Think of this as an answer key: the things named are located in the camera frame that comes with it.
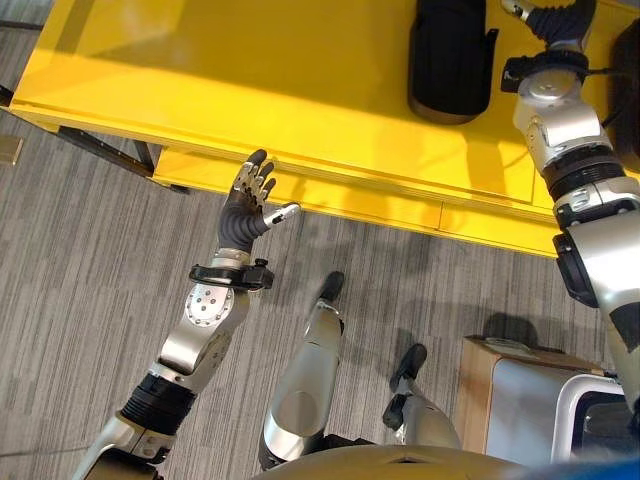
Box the small beige block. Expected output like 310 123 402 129
0 134 24 166

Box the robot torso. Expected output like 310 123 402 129
259 442 531 480

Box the robot left leg silver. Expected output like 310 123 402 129
257 270 347 472

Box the black sole-shaped part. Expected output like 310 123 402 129
407 0 500 126
608 22 640 174

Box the black shelf frame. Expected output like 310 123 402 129
0 84 192 196

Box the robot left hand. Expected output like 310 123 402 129
216 148 303 253

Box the robot right leg silver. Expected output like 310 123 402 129
382 343 462 451

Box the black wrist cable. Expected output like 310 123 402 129
585 65 624 129

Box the yellow metal shelf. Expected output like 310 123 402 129
8 0 640 259

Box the robot leg silver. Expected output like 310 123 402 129
382 343 462 451
257 270 347 472

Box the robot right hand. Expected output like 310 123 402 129
501 0 597 52

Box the grey plastic box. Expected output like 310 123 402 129
491 357 640 466

